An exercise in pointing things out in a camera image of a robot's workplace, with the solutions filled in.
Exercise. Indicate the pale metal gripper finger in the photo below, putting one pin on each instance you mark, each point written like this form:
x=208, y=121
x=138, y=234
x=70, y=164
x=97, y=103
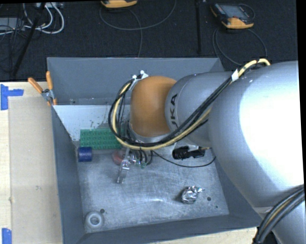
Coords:
x=125, y=175
x=119, y=176

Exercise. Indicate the red round object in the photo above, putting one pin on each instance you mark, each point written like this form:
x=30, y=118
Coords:
x=117, y=158

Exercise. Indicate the grey metal bin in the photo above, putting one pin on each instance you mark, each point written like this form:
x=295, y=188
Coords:
x=151, y=195

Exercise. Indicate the green flat block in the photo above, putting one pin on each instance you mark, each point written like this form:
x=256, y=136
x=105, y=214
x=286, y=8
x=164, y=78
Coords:
x=98, y=139

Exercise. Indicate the blue cylinder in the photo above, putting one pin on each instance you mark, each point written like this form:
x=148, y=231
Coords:
x=85, y=154

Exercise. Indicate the crumpled silver foil ball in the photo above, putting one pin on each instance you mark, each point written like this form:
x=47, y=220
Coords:
x=189, y=195

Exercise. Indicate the pale flat board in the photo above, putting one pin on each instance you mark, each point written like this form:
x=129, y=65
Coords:
x=31, y=174

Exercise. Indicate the black cylinder on white bracket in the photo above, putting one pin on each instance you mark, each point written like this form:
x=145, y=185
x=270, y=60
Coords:
x=184, y=153

